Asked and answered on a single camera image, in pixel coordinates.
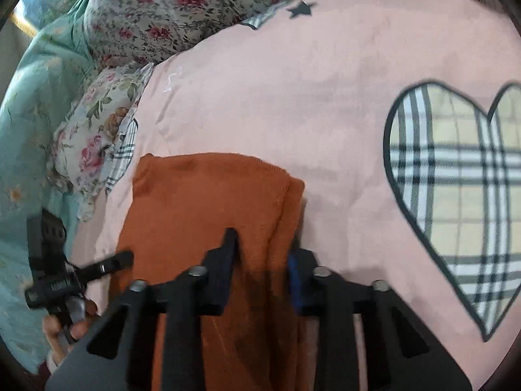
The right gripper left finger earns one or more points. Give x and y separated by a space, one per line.
118 351

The rust orange knit sweater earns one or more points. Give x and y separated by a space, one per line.
182 207

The teal floral blanket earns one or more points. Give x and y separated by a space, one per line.
51 77

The large-flower patterned pillow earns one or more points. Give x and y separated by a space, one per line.
83 146

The pink bed sheet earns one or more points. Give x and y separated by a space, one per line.
310 94

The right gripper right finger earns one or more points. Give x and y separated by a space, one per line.
370 324

